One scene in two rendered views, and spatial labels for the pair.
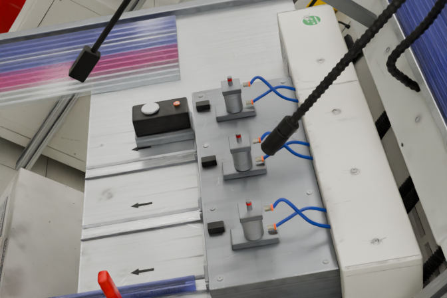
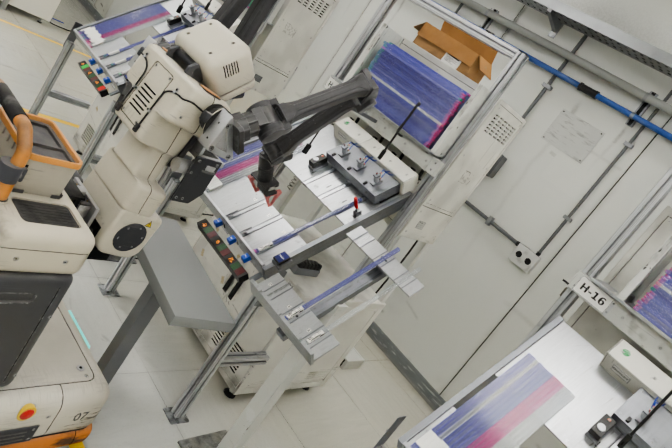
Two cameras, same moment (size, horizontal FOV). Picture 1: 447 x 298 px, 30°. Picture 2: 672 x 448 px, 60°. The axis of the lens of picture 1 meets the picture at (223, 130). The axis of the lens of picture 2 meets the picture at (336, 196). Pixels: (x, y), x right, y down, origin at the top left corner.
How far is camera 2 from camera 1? 169 cm
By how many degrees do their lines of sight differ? 29
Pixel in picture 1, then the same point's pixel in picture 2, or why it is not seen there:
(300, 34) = (347, 127)
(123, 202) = (323, 187)
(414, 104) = (401, 140)
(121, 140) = (305, 171)
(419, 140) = (408, 148)
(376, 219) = (403, 170)
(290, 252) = (386, 183)
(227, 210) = (364, 178)
